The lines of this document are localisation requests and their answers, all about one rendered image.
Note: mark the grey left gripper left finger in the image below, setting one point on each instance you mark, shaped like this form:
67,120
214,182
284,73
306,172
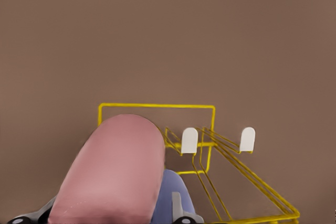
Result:
39,214

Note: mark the blue plate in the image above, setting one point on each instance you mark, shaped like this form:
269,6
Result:
170,182

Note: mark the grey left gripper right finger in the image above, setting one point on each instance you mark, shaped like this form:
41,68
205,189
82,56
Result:
177,208

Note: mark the pink plate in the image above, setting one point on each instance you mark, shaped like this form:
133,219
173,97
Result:
113,171

